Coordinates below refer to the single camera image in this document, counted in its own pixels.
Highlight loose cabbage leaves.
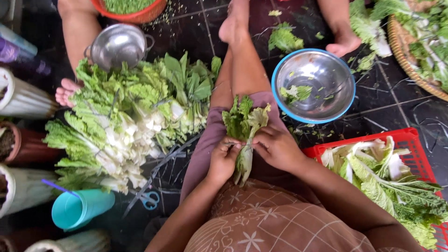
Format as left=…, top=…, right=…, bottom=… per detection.
left=349, top=0, right=393, bottom=72

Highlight purple plastic bottle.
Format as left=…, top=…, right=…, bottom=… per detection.
left=0, top=37, right=52, bottom=76

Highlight steel bowl with blue rim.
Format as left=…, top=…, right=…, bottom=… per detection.
left=271, top=48, right=356, bottom=125

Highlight blue-handled scissors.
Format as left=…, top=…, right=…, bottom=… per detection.
left=130, top=190, right=161, bottom=211

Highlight loose green leaf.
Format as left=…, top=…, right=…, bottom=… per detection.
left=268, top=22, right=305, bottom=54

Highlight person's bare leg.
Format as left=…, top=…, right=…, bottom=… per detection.
left=209, top=0, right=272, bottom=110

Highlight heap of trimmed cabbage leaves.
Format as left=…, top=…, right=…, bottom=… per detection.
left=320, top=136, right=448, bottom=250

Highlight white ribbed plant pot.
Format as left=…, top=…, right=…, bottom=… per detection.
left=0, top=66, right=59, bottom=119
left=0, top=164, right=60, bottom=218

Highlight purple straw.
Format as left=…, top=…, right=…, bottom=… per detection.
left=41, top=179, right=80, bottom=198

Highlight steel colander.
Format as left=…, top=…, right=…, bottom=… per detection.
left=83, top=23, right=155, bottom=72

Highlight orange basket of chopped greens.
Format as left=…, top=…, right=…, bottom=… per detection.
left=90, top=0, right=168, bottom=24

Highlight person's right hand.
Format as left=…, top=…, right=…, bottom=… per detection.
left=251, top=125, right=309, bottom=173

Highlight person's left hand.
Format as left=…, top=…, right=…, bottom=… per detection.
left=206, top=136, right=245, bottom=185

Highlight light blue plastic bottle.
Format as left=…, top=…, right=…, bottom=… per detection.
left=0, top=23, right=38, bottom=56

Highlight brown plant pot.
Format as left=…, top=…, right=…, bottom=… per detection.
left=0, top=121, right=64, bottom=165
left=0, top=226, right=53, bottom=252

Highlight black plastic strips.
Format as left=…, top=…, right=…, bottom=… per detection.
left=122, top=135, right=202, bottom=218

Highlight green leafy vegetable bunch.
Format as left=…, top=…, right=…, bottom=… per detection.
left=222, top=95, right=272, bottom=188

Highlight white-green plant pot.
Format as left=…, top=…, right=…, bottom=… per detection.
left=24, top=229, right=111, bottom=252

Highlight leaf scraps in bowl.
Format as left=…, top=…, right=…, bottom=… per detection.
left=279, top=85, right=313, bottom=105

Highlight woven bamboo tray of greens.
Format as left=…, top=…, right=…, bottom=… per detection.
left=371, top=0, right=448, bottom=103

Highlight person's mauve shorts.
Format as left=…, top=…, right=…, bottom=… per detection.
left=179, top=91, right=317, bottom=205

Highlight person's patterned brown shirt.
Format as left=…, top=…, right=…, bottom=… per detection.
left=184, top=178, right=411, bottom=252

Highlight teal plastic cup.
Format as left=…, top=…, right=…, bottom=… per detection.
left=51, top=189, right=116, bottom=231

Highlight pile of leafy greens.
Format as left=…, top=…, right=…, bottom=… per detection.
left=43, top=52, right=222, bottom=195

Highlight red plastic crate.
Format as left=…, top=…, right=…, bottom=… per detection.
left=302, top=127, right=448, bottom=252

